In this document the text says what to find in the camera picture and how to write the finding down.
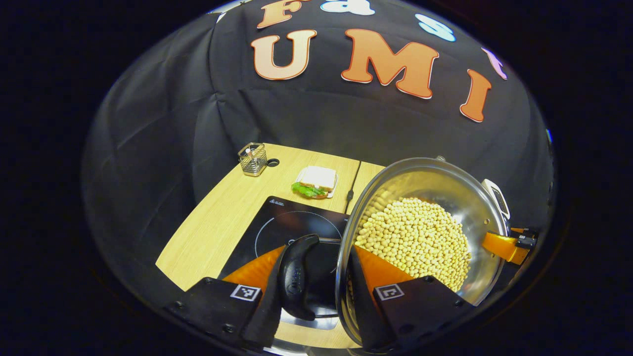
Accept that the wire mesh holder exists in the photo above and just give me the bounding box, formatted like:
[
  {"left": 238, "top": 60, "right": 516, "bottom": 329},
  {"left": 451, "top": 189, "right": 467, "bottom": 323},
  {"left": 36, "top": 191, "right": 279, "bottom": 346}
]
[{"left": 238, "top": 142, "right": 269, "bottom": 177}]

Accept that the white toaster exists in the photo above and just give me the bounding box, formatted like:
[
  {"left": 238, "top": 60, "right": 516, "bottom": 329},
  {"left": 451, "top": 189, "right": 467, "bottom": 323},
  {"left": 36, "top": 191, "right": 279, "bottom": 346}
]
[{"left": 481, "top": 178, "right": 511, "bottom": 219}]

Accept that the sandwich with lettuce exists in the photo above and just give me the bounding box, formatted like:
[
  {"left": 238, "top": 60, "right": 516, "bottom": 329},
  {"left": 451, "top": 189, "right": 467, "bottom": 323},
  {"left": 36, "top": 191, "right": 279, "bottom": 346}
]
[{"left": 291, "top": 166, "right": 338, "bottom": 199}]

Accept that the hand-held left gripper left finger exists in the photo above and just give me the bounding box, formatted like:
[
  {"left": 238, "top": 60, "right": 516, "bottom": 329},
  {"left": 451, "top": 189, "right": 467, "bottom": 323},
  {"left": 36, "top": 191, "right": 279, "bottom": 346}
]
[{"left": 165, "top": 245, "right": 288, "bottom": 352}]

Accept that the stainless steel pot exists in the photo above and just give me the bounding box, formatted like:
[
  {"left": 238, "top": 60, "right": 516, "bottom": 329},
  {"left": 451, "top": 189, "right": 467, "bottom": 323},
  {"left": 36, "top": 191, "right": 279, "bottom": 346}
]
[{"left": 277, "top": 156, "right": 511, "bottom": 350}]

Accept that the black backdrop cloth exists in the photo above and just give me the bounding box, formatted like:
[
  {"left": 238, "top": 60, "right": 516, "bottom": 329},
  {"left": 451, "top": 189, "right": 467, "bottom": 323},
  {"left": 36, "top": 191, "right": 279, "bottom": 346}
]
[{"left": 82, "top": 0, "right": 554, "bottom": 297}]

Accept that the black induction cooktop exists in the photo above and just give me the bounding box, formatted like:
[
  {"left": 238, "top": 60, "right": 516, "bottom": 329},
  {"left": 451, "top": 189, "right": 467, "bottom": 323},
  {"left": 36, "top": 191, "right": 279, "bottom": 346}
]
[{"left": 218, "top": 196, "right": 353, "bottom": 332}]

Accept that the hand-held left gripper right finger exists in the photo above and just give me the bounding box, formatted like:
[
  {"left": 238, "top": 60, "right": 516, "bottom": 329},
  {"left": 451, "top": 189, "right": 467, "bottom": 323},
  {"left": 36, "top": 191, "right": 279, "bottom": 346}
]
[{"left": 346, "top": 245, "right": 476, "bottom": 354}]

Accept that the heap of soybeans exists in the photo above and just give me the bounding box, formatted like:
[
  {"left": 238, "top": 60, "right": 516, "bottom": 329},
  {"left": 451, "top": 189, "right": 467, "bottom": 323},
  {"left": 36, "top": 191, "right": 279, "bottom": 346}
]
[{"left": 355, "top": 196, "right": 472, "bottom": 293}]

